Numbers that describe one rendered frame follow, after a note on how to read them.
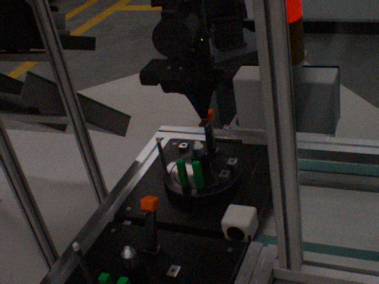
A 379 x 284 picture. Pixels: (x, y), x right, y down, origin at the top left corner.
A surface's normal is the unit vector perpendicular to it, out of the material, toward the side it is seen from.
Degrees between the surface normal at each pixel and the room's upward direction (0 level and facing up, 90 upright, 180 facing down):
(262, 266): 0
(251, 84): 90
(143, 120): 0
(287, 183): 90
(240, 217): 0
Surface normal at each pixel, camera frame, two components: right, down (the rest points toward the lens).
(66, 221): -0.17, -0.83
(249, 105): -0.37, 0.55
